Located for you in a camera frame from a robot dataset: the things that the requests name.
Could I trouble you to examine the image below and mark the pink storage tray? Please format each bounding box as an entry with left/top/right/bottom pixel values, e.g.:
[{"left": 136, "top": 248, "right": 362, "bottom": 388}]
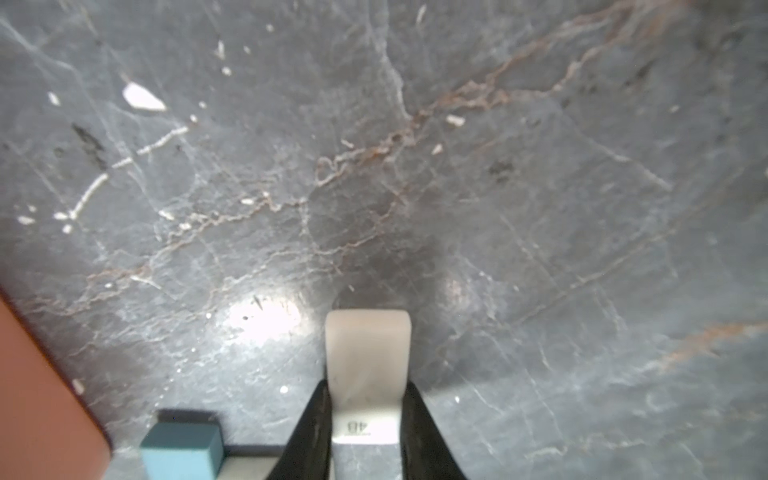
[{"left": 1, "top": 301, "right": 111, "bottom": 479}]

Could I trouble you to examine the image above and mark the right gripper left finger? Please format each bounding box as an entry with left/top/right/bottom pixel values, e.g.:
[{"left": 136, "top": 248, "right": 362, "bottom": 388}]
[{"left": 266, "top": 380, "right": 332, "bottom": 480}]

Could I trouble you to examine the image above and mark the white eraser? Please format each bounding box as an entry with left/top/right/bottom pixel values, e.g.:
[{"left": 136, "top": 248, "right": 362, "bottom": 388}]
[
  {"left": 217, "top": 456, "right": 279, "bottom": 480},
  {"left": 325, "top": 309, "right": 412, "bottom": 465}
]

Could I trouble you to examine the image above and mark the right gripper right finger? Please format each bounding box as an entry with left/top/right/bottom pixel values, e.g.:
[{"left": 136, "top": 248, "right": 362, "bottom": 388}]
[{"left": 400, "top": 381, "right": 467, "bottom": 480}]

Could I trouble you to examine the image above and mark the teal eraser near tray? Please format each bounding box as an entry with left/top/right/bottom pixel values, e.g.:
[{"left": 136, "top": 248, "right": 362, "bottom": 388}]
[{"left": 140, "top": 422, "right": 224, "bottom": 480}]

